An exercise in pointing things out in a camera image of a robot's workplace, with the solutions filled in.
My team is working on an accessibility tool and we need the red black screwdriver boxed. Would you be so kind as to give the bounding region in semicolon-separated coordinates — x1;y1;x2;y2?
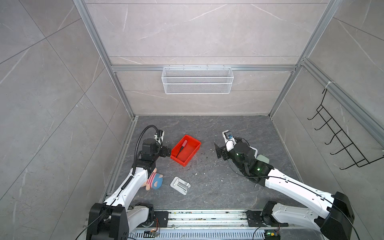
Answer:
176;140;188;158

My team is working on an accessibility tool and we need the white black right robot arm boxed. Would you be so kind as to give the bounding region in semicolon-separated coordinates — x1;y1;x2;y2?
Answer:
215;139;356;240

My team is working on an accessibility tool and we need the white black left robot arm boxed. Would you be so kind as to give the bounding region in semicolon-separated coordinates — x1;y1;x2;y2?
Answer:
85;136;171;240

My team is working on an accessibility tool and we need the red plastic bin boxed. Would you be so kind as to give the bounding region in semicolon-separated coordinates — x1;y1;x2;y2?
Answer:
171;135;202;167

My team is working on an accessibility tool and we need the pig plush toy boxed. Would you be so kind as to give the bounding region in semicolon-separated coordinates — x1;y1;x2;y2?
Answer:
144;168;163;191

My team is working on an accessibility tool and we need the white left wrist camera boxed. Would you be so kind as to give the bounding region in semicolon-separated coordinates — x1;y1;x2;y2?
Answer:
155;130;164;147

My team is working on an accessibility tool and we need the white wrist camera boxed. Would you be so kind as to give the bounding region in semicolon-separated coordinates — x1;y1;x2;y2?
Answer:
222;130;236;152
155;130;164;147

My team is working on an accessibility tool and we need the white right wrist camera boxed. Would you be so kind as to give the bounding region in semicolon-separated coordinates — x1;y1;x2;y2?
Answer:
222;130;236;152

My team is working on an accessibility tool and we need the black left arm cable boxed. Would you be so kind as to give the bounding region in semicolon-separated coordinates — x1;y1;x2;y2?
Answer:
74;124;160;240

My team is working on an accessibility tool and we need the white wire mesh basket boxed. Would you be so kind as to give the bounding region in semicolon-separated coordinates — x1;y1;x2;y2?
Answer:
162;67;234;95

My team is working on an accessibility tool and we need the metal base rail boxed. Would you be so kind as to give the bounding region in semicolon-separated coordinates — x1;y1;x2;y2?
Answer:
128;210;289;240

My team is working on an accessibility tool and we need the black wire hook rack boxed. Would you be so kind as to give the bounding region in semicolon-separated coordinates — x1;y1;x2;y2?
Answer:
307;89;384;170

